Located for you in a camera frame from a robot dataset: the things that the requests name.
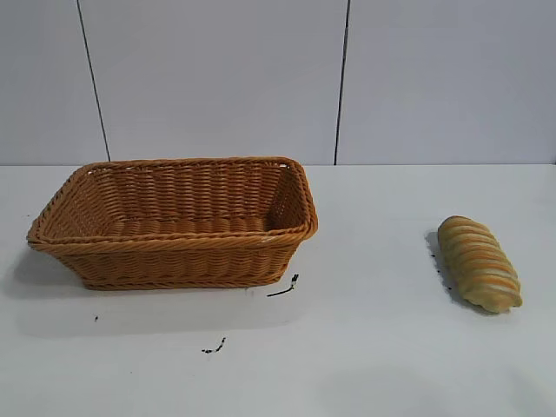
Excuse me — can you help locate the long striped bread loaf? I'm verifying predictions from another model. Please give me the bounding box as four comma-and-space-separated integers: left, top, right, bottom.
436, 215, 523, 314

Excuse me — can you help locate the brown woven wicker basket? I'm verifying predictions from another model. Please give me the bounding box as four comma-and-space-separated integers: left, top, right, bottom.
26, 156, 320, 291

